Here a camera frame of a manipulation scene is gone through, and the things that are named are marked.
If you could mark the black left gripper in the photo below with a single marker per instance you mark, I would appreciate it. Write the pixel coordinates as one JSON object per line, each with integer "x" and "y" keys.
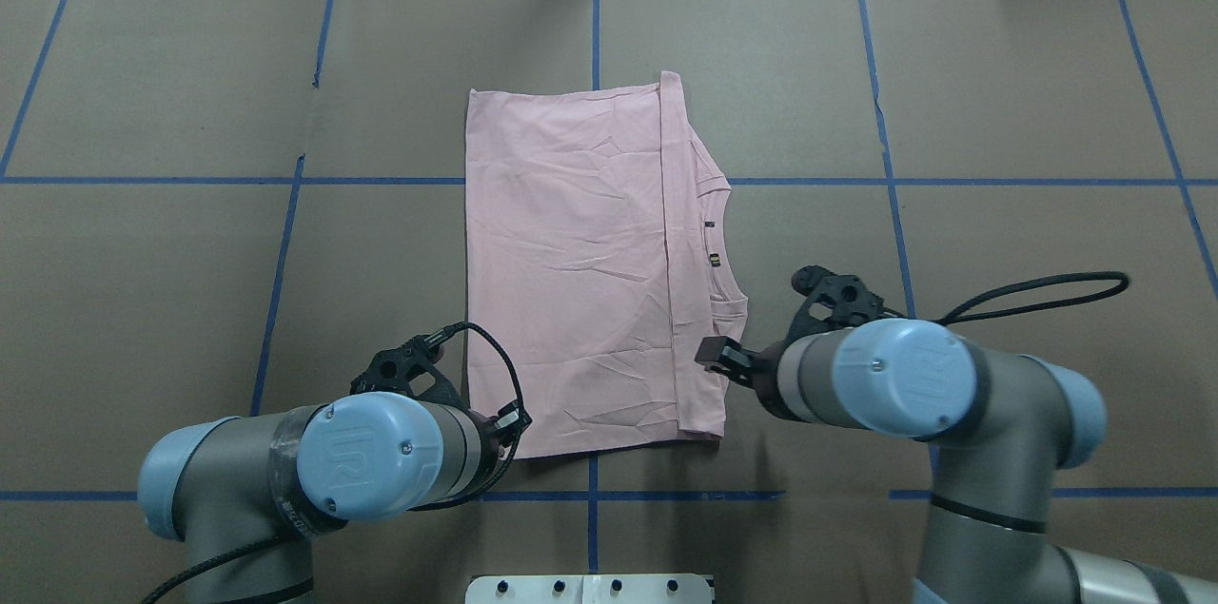
{"x": 497, "y": 438}

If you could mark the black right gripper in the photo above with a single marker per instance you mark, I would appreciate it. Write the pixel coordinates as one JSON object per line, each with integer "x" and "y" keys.
{"x": 764, "y": 374}

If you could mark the pink t-shirt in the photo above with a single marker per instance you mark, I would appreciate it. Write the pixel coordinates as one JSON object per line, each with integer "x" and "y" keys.
{"x": 596, "y": 257}

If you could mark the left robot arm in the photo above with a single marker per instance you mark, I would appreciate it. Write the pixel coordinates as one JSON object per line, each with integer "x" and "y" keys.
{"x": 248, "y": 496}

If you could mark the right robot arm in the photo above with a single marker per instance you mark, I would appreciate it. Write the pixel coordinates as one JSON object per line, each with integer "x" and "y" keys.
{"x": 1003, "y": 425}

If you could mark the white mounting column with base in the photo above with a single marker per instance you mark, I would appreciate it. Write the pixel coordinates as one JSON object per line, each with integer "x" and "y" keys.
{"x": 593, "y": 588}

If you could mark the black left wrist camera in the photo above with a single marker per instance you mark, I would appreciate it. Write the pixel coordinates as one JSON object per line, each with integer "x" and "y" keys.
{"x": 411, "y": 370}

